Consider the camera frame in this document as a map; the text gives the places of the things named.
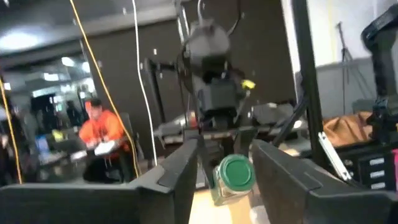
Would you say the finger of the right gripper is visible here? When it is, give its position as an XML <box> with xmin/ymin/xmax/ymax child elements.
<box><xmin>233</xmin><ymin>125</ymin><xmax>259</xmax><ymax>157</ymax></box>
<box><xmin>183</xmin><ymin>127</ymin><xmax>219</xmax><ymax>189</ymax></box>

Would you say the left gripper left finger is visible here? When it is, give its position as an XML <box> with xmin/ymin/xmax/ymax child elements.
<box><xmin>0</xmin><ymin>138</ymin><xmax>200</xmax><ymax>224</ymax></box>

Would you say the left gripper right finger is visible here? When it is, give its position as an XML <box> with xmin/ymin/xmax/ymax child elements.
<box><xmin>251</xmin><ymin>139</ymin><xmax>398</xmax><ymax>224</ymax></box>

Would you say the green lid spice jar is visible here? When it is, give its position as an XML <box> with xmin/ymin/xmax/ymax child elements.
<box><xmin>212</xmin><ymin>153</ymin><xmax>257</xmax><ymax>207</ymax></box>

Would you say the white notebook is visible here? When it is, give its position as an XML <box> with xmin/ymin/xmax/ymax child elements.
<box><xmin>93</xmin><ymin>139</ymin><xmax>118</xmax><ymax>156</ymax></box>

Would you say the black drawer unit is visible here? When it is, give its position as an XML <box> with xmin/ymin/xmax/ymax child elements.
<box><xmin>356</xmin><ymin>151</ymin><xmax>397</xmax><ymax>191</ymax></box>

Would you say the person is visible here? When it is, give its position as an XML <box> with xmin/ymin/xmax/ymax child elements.
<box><xmin>65</xmin><ymin>99</ymin><xmax>83</xmax><ymax>128</ymax></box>
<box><xmin>78</xmin><ymin>97</ymin><xmax>131</xmax><ymax>184</ymax></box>

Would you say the tan brown bag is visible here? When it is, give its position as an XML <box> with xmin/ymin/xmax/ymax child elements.
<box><xmin>322</xmin><ymin>111</ymin><xmax>374</xmax><ymax>147</ymax></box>

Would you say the black tripod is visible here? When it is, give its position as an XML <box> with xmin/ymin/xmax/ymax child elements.
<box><xmin>335</xmin><ymin>21</ymin><xmax>376</xmax><ymax>116</ymax></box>

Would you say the silver metal bracket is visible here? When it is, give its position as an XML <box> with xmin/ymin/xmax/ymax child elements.
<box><xmin>317</xmin><ymin>131</ymin><xmax>353</xmax><ymax>182</ymax></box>

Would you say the white cable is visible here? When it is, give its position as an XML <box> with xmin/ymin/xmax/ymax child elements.
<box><xmin>131</xmin><ymin>0</ymin><xmax>159</xmax><ymax>167</ymax></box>

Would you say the black aluminium rig frame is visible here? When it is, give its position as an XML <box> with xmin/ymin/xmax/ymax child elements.
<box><xmin>273</xmin><ymin>0</ymin><xmax>332</xmax><ymax>170</ymax></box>

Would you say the yellow cable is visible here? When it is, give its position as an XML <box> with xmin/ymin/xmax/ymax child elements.
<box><xmin>0</xmin><ymin>77</ymin><xmax>23</xmax><ymax>185</ymax></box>
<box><xmin>68</xmin><ymin>0</ymin><xmax>141</xmax><ymax>178</ymax></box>

